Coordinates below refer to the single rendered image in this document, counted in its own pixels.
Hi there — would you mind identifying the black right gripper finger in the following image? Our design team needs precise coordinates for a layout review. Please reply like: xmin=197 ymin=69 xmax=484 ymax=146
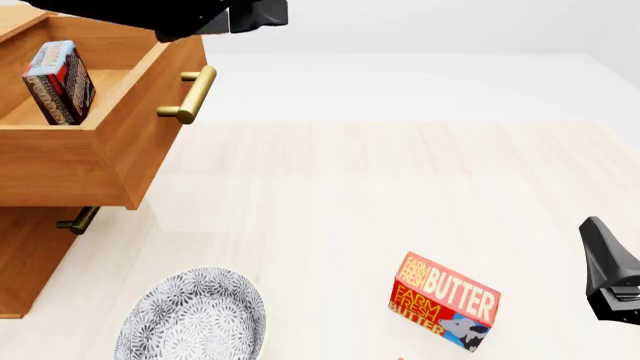
xmin=578 ymin=215 xmax=640 ymax=298

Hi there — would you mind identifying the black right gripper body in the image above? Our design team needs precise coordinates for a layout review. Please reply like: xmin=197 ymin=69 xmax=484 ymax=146
xmin=586 ymin=281 xmax=640 ymax=327

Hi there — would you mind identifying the wooden drawer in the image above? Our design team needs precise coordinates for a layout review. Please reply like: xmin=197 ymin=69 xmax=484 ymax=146
xmin=0 ymin=10 xmax=209 ymax=212

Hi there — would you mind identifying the chocolate pudding box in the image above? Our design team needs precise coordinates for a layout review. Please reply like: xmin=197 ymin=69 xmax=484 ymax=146
xmin=21 ymin=39 xmax=98 ymax=127

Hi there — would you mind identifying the wooden cabinet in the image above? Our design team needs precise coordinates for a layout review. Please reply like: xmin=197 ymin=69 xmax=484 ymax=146
xmin=0 ymin=0 xmax=102 ymax=321

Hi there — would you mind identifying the red butter box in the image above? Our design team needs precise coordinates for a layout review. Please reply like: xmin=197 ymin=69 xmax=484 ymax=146
xmin=386 ymin=250 xmax=503 ymax=354

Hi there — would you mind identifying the blue-white patterned bowl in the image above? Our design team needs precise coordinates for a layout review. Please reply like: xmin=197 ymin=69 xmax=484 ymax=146
xmin=112 ymin=265 xmax=268 ymax=360

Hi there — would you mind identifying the long brass drawer handle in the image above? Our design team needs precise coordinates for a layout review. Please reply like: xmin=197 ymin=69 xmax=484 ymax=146
xmin=155 ymin=64 xmax=219 ymax=126

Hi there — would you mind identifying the short dark brass drawer handle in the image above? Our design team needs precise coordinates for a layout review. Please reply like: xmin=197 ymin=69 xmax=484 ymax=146
xmin=55 ymin=205 xmax=102 ymax=237

